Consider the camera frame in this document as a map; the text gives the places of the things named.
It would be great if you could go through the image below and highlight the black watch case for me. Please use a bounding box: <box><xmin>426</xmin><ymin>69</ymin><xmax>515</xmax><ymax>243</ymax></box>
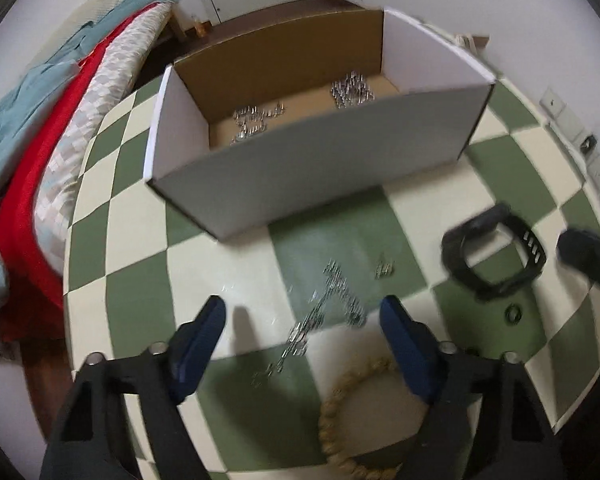
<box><xmin>440</xmin><ymin>203</ymin><xmax>549</xmax><ymax>302</ymax></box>

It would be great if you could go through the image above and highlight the red blanket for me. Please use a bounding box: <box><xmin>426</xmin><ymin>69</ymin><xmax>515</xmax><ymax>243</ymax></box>
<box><xmin>0</xmin><ymin>2</ymin><xmax>161</xmax><ymax>343</ymax></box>

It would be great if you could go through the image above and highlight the wooden bed frame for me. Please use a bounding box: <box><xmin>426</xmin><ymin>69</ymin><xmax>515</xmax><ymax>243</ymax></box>
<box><xmin>169</xmin><ymin>4</ymin><xmax>212</xmax><ymax>45</ymax></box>

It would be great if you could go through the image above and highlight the wooden bead bracelet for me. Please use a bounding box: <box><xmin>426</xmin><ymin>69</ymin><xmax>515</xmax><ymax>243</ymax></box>
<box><xmin>318</xmin><ymin>356</ymin><xmax>432</xmax><ymax>480</ymax></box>

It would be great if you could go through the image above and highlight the grey white patterned quilt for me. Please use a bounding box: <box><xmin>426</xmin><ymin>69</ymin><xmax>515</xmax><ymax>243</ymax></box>
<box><xmin>32</xmin><ymin>2</ymin><xmax>173</xmax><ymax>273</ymax></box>

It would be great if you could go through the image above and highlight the heap of silver findings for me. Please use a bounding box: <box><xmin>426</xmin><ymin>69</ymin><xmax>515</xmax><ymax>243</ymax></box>
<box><xmin>328</xmin><ymin>72</ymin><xmax>376</xmax><ymax>110</ymax></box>
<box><xmin>229</xmin><ymin>101</ymin><xmax>287</xmax><ymax>144</ymax></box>

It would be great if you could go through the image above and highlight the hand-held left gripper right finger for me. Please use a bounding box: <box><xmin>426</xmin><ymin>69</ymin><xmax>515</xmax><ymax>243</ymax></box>
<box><xmin>378</xmin><ymin>295</ymin><xmax>567</xmax><ymax>480</ymax></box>

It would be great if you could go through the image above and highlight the green cream checkered tablecloth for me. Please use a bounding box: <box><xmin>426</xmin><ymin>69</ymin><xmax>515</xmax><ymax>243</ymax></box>
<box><xmin>62</xmin><ymin>72</ymin><xmax>600</xmax><ymax>480</ymax></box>

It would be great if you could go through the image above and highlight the white cardboard box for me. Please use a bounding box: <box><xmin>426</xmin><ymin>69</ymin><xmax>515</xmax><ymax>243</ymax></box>
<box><xmin>144</xmin><ymin>7</ymin><xmax>497</xmax><ymax>241</ymax></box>

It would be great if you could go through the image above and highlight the pile of silver earring pieces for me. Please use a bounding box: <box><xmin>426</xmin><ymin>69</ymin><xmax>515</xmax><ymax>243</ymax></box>
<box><xmin>252</xmin><ymin>259</ymin><xmax>368</xmax><ymax>391</ymax></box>

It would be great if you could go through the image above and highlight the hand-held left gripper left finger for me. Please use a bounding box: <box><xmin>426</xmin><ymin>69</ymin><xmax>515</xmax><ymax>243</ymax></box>
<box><xmin>40</xmin><ymin>295</ymin><xmax>227</xmax><ymax>480</ymax></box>

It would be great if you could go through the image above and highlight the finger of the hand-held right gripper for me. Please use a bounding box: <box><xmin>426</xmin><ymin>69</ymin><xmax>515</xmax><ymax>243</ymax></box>
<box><xmin>556</xmin><ymin>228</ymin><xmax>600</xmax><ymax>307</ymax></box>

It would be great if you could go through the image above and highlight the wall socket with black plug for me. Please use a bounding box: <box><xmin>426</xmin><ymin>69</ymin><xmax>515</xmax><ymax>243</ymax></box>
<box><xmin>549</xmin><ymin>109</ymin><xmax>597</xmax><ymax>162</ymax></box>

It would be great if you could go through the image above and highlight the white wall switch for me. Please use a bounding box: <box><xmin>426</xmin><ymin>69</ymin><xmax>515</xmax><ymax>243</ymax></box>
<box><xmin>539</xmin><ymin>87</ymin><xmax>566</xmax><ymax>120</ymax></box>

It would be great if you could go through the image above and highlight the folded blankets pile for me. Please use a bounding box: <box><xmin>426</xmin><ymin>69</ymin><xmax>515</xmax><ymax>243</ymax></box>
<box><xmin>0</xmin><ymin>0</ymin><xmax>181</xmax><ymax>361</ymax></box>

